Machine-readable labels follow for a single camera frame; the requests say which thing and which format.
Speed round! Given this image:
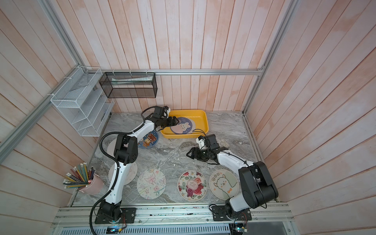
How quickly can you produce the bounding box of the purple bunny coaster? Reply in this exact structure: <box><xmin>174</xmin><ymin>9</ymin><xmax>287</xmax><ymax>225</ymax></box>
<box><xmin>170</xmin><ymin>117</ymin><xmax>191</xmax><ymax>135</ymax></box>

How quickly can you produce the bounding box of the alpaca cartoon coaster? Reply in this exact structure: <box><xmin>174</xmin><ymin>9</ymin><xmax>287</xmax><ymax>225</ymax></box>
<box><xmin>209</xmin><ymin>169</ymin><xmax>240</xmax><ymax>200</ymax></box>

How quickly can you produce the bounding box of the yellow plastic storage box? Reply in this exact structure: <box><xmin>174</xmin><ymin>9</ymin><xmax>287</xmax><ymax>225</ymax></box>
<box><xmin>161</xmin><ymin>110</ymin><xmax>209</xmax><ymax>139</ymax></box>

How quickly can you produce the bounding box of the red roses floral coaster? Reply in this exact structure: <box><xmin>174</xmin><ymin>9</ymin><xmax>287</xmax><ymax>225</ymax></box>
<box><xmin>177</xmin><ymin>170</ymin><xmax>208</xmax><ymax>202</ymax></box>

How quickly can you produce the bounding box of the cream pink drawing coaster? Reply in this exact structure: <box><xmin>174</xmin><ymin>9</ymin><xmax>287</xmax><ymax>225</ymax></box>
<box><xmin>190</xmin><ymin>119</ymin><xmax>196</xmax><ymax>133</ymax></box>

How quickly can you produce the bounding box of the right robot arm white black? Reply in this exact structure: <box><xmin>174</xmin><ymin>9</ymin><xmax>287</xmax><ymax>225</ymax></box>
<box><xmin>186</xmin><ymin>147</ymin><xmax>279</xmax><ymax>218</ymax></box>

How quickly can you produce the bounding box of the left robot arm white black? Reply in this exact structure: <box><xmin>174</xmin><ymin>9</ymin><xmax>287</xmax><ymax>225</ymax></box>
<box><xmin>91</xmin><ymin>115</ymin><xmax>179</xmax><ymax>224</ymax></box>

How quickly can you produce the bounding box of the blue bears cartoon coaster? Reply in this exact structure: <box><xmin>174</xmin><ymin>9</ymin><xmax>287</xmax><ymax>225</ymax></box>
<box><xmin>138</xmin><ymin>130</ymin><xmax>159</xmax><ymax>149</ymax></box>

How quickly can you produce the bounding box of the white pink bow coaster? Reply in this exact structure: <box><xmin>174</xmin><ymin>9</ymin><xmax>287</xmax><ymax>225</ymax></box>
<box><xmin>108</xmin><ymin>163</ymin><xmax>138</xmax><ymax>185</ymax></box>

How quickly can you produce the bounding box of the butterfly floral coaster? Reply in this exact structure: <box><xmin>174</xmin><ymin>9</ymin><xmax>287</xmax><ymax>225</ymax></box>
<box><xmin>137</xmin><ymin>169</ymin><xmax>166</xmax><ymax>200</ymax></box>

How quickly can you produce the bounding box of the pink kitty coaster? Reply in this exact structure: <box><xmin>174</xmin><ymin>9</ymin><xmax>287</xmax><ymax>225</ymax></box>
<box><xmin>107</xmin><ymin>139</ymin><xmax>117</xmax><ymax>157</ymax></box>

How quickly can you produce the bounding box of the pink pencil cup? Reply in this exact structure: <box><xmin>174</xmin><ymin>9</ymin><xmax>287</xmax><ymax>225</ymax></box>
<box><xmin>79</xmin><ymin>174</ymin><xmax>104</xmax><ymax>195</ymax></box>

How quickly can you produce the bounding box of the colored pencils bundle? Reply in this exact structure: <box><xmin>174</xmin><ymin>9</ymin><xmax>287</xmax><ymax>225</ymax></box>
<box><xmin>63</xmin><ymin>163</ymin><xmax>95</xmax><ymax>190</ymax></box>

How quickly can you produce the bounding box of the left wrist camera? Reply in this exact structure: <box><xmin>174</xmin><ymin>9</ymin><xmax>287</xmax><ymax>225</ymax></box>
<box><xmin>152</xmin><ymin>106</ymin><xmax>170</xmax><ymax>118</ymax></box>

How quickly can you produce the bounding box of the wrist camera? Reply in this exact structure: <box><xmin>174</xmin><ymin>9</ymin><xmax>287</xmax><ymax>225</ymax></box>
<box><xmin>152</xmin><ymin>106</ymin><xmax>170</xmax><ymax>118</ymax></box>
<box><xmin>196</xmin><ymin>134</ymin><xmax>220</xmax><ymax>150</ymax></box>

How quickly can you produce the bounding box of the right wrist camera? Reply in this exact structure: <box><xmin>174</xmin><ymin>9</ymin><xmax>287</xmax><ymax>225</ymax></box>
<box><xmin>196</xmin><ymin>134</ymin><xmax>220</xmax><ymax>150</ymax></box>

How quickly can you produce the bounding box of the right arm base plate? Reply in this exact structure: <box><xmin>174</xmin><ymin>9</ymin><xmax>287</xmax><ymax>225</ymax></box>
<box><xmin>209</xmin><ymin>204</ymin><xmax>252</xmax><ymax>221</ymax></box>

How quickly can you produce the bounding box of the black wire mesh basket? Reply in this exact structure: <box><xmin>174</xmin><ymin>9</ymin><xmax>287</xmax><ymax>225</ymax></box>
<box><xmin>99</xmin><ymin>71</ymin><xmax>158</xmax><ymax>99</ymax></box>

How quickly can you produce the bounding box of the white wire mesh shelf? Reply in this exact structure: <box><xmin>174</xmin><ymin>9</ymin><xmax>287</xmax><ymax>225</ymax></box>
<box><xmin>51</xmin><ymin>66</ymin><xmax>114</xmax><ymax>137</ymax></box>

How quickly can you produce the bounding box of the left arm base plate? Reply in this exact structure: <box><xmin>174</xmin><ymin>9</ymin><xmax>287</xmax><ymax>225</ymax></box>
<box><xmin>95</xmin><ymin>207</ymin><xmax>137</xmax><ymax>224</ymax></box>

